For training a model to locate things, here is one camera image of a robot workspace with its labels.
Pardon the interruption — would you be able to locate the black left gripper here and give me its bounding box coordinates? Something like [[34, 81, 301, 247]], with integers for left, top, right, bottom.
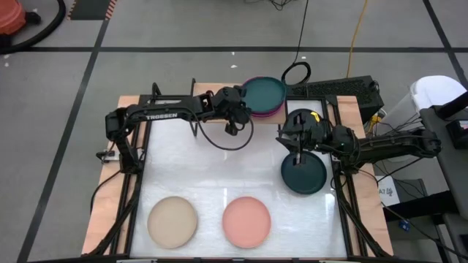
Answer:
[[213, 85, 253, 125]]

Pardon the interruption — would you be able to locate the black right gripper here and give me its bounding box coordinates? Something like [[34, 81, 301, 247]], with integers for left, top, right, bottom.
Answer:
[[276, 111, 336, 164]]

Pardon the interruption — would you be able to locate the teal green plate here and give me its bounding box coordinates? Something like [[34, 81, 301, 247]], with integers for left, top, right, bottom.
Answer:
[[241, 76, 287, 113]]

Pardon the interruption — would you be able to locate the purple plate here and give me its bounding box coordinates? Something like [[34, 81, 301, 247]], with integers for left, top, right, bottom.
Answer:
[[241, 75, 287, 119]]

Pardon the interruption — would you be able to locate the dark teal plate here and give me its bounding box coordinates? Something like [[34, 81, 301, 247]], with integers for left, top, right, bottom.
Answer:
[[280, 151, 328, 195]]

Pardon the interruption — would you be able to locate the beige plate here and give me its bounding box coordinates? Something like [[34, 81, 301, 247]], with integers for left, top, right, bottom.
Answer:
[[147, 196, 198, 249]]

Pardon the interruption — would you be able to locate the wooden shelf with black legs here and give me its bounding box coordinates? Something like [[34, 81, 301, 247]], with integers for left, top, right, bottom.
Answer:
[[188, 78, 290, 137]]

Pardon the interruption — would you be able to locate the white glossy table sheet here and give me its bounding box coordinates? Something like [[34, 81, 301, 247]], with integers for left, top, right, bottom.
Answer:
[[129, 100, 348, 259]]

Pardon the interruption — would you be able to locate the white paper sign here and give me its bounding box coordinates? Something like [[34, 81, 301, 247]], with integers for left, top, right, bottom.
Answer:
[[376, 175, 401, 207]]

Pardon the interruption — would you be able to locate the salmon plate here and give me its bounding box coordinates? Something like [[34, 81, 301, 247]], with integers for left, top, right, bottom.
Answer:
[[222, 196, 272, 249]]

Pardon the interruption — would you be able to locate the white plastic bin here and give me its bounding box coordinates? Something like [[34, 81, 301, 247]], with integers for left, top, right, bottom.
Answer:
[[387, 75, 468, 161]]

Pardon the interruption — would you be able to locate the grey desk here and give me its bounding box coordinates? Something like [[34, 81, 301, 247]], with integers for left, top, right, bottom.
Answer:
[[420, 105, 468, 220]]

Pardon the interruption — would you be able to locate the black mat with striped edge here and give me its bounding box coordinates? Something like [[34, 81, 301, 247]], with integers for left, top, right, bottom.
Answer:
[[67, 0, 118, 21]]

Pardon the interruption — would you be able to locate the orange vacuum cleaner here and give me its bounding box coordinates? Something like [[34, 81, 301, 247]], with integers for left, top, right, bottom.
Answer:
[[0, 0, 43, 48]]

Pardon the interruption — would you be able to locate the black metal table frame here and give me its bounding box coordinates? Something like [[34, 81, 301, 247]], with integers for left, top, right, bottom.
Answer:
[[82, 82, 394, 259]]

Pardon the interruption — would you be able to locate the black looped cable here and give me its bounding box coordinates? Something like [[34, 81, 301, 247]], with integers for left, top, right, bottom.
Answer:
[[280, 0, 312, 86]]

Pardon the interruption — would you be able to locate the yellow cable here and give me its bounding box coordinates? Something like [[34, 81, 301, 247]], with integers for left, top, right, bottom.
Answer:
[[345, 0, 369, 78]]

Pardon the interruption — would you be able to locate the black vacuum hose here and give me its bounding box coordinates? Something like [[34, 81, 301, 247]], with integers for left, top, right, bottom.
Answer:
[[0, 0, 67, 55]]

